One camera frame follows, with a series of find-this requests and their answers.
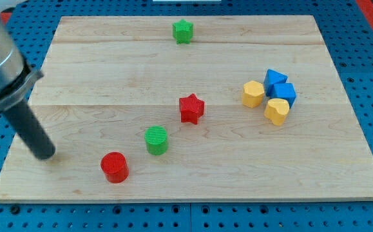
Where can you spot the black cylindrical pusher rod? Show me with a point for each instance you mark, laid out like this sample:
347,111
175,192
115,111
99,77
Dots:
26,125

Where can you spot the red star block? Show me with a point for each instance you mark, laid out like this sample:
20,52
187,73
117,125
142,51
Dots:
191,108

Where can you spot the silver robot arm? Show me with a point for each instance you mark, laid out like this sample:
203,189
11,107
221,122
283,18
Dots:
17,77

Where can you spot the light wooden board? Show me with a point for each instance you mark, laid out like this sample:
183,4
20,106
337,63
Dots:
108,79

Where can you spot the green star block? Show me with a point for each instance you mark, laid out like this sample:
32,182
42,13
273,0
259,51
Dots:
182,31

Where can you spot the red cylinder block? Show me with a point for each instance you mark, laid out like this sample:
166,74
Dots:
114,167

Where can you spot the green cylinder block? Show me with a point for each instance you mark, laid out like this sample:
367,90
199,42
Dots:
156,140

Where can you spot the yellow hexagon block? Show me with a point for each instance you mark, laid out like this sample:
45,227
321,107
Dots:
253,93

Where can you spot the blue triangle block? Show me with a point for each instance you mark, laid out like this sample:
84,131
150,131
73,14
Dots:
273,77

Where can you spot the yellow heart block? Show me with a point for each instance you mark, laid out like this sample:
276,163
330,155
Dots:
276,111

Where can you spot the blue cube block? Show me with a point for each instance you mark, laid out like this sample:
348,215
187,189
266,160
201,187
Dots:
284,91

